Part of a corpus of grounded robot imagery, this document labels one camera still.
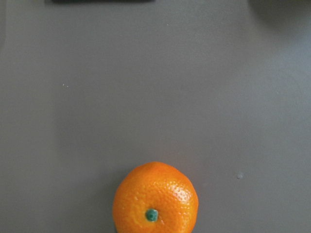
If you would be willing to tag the orange mandarin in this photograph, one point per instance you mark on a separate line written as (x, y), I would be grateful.
(155, 198)

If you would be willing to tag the grey folded cloth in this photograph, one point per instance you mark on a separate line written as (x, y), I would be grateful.
(98, 1)

